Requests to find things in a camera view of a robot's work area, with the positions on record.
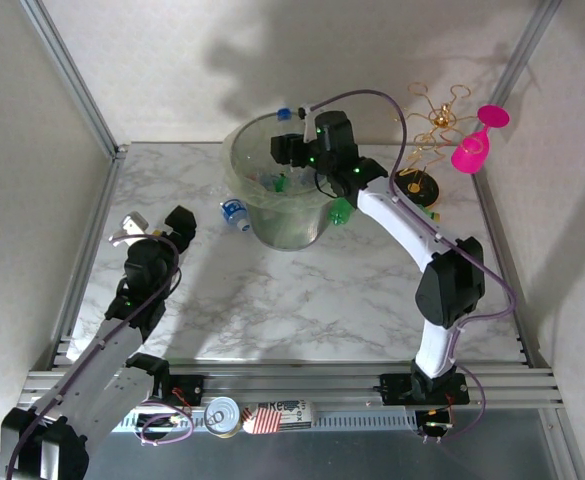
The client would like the clear bottle with blue cap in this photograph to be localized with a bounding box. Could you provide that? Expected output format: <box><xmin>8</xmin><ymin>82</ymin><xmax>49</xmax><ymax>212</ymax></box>
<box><xmin>275</xmin><ymin>106</ymin><xmax>303</xmax><ymax>146</ymax></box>

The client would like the clear plastic bin liner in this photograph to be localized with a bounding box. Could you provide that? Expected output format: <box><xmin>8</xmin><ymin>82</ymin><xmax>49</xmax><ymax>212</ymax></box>
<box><xmin>220</xmin><ymin>113</ymin><xmax>353</xmax><ymax>211</ymax></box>

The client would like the clear plastic bin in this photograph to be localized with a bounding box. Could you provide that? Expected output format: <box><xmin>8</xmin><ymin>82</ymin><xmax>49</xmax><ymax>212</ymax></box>
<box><xmin>223</xmin><ymin>112</ymin><xmax>353</xmax><ymax>251</ymax></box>

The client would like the clear bottle with blue label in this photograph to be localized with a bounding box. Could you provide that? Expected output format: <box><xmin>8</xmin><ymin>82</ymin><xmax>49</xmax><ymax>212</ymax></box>
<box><xmin>220</xmin><ymin>198</ymin><xmax>252</xmax><ymax>232</ymax></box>

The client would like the small green plastic bottle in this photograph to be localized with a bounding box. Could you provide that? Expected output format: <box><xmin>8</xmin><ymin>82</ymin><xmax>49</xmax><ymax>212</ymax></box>
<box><xmin>329</xmin><ymin>195</ymin><xmax>356</xmax><ymax>227</ymax></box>

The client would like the pink plastic wine glass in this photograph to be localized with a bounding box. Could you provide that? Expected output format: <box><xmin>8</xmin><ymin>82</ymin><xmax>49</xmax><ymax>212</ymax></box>
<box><xmin>449</xmin><ymin>103</ymin><xmax>512</xmax><ymax>175</ymax></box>

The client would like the silver tin can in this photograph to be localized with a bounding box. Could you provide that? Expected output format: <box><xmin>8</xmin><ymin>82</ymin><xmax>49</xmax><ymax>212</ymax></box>
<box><xmin>203</xmin><ymin>396</ymin><xmax>243</xmax><ymax>440</ymax></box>

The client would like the red white striped packet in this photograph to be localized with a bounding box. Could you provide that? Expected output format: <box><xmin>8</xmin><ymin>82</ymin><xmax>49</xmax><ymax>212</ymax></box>
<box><xmin>241</xmin><ymin>398</ymin><xmax>316</xmax><ymax>435</ymax></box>

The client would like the small circuit board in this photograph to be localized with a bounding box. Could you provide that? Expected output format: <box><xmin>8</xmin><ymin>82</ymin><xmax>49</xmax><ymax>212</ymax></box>
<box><xmin>415</xmin><ymin>407</ymin><xmax>454</xmax><ymax>444</ymax></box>

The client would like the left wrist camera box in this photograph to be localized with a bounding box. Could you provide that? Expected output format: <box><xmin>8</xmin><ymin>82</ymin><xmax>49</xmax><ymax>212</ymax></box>
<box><xmin>107</xmin><ymin>211</ymin><xmax>152</xmax><ymax>245</ymax></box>

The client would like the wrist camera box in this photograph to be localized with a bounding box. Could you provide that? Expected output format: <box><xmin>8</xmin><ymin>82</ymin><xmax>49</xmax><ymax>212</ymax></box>
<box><xmin>107</xmin><ymin>211</ymin><xmax>152</xmax><ymax>245</ymax></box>
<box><xmin>297</xmin><ymin>104</ymin><xmax>319</xmax><ymax>146</ymax></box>

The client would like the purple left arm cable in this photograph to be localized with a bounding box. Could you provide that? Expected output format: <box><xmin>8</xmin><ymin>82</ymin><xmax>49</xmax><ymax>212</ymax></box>
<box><xmin>4</xmin><ymin>233</ymin><xmax>193</xmax><ymax>480</ymax></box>

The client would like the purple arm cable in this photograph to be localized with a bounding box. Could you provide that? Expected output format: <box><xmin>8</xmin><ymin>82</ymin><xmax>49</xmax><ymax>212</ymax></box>
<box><xmin>309</xmin><ymin>88</ymin><xmax>518</xmax><ymax>444</ymax></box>
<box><xmin>4</xmin><ymin>233</ymin><xmax>193</xmax><ymax>480</ymax></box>

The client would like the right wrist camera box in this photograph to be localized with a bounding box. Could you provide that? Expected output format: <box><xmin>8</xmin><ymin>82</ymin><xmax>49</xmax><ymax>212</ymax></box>
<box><xmin>297</xmin><ymin>104</ymin><xmax>319</xmax><ymax>146</ymax></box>

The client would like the aluminium frame side rail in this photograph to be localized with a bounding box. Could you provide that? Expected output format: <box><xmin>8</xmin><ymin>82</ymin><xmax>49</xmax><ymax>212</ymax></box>
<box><xmin>46</xmin><ymin>147</ymin><xmax>129</xmax><ymax>371</ymax></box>
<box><xmin>471</xmin><ymin>172</ymin><xmax>553</xmax><ymax>371</ymax></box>

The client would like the gold wire glass holder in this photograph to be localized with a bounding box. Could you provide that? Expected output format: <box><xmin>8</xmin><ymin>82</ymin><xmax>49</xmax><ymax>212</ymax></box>
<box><xmin>389</xmin><ymin>81</ymin><xmax>479</xmax><ymax>210</ymax></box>

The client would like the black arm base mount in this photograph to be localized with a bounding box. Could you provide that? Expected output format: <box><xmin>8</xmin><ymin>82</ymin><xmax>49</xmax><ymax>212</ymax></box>
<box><xmin>151</xmin><ymin>372</ymin><xmax>206</xmax><ymax>407</ymax></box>
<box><xmin>379</xmin><ymin>372</ymin><xmax>471</xmax><ymax>406</ymax></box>

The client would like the aluminium frame post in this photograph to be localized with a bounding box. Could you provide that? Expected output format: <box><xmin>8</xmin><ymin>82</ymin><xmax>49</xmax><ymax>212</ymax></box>
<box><xmin>473</xmin><ymin>0</ymin><xmax>565</xmax><ymax>174</ymax></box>
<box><xmin>18</xmin><ymin>0</ymin><xmax>129</xmax><ymax>159</ymax></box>

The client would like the aluminium front rail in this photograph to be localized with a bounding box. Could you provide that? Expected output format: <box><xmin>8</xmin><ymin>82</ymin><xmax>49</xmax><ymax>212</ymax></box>
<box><xmin>24</xmin><ymin>363</ymin><xmax>563</xmax><ymax>416</ymax></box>

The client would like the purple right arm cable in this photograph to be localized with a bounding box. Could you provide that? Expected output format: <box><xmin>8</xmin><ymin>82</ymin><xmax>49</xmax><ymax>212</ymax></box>
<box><xmin>309</xmin><ymin>88</ymin><xmax>518</xmax><ymax>444</ymax></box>

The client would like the grey slotted cable duct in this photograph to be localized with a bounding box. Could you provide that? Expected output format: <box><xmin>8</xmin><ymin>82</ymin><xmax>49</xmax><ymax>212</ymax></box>
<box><xmin>111</xmin><ymin>410</ymin><xmax>419</xmax><ymax>434</ymax></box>

